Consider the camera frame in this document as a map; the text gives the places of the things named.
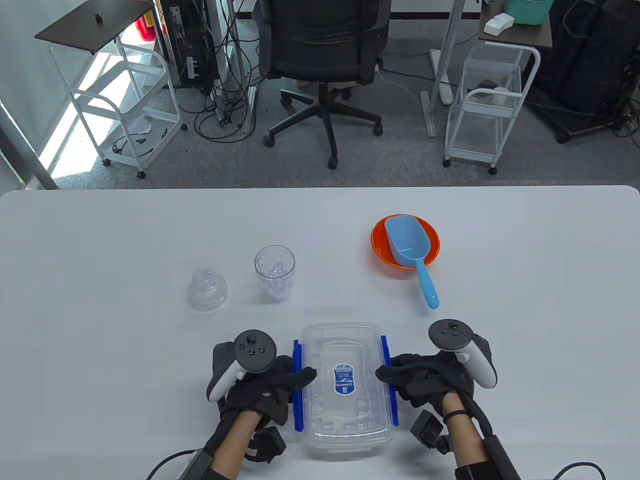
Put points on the person's right hand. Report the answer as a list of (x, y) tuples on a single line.
[(425, 380)]

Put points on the person's left hand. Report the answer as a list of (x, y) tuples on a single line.
[(265, 390)]

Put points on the clear plastic container lid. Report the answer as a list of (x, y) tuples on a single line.
[(320, 345)]

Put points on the clear container with blue clips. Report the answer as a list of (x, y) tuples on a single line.
[(345, 450)]

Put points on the small heap of clear ice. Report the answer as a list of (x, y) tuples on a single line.
[(275, 285)]

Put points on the clear plastic shaker lid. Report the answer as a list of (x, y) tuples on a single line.
[(207, 295)]

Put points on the clear plastic shaker cup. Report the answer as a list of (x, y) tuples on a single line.
[(260, 260)]

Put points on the blue plastic scoop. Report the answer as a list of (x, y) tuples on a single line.
[(407, 240)]

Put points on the person's left forearm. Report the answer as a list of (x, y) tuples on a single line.
[(235, 445)]

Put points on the person's right forearm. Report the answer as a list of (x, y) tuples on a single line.
[(467, 440)]

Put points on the grey and white hand controller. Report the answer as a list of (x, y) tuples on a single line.
[(450, 334), (255, 350)]

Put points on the thin black wrist tie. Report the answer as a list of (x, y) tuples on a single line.
[(456, 414)]

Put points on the black wrist electronics box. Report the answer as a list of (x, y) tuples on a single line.
[(197, 465), (500, 457)]

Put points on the orange plastic bowl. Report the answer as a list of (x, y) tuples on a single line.
[(377, 245)]

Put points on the white power strip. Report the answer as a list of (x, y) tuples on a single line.
[(445, 92)]

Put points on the small white cup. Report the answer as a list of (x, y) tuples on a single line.
[(499, 97)]

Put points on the black computer tower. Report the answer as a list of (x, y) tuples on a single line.
[(192, 45)]

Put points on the black office chair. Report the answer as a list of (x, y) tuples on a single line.
[(320, 40)]

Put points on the white cart with dark top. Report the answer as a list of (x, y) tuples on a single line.
[(530, 32), (85, 25)]

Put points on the small white box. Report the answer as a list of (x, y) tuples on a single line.
[(497, 24)]

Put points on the black equipment stand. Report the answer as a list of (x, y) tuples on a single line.
[(600, 60)]

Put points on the red fire extinguisher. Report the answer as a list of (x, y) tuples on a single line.
[(146, 27)]

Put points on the teal plastic container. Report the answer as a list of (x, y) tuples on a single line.
[(527, 11)]

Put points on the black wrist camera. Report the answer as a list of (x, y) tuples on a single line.
[(270, 445), (427, 430)]

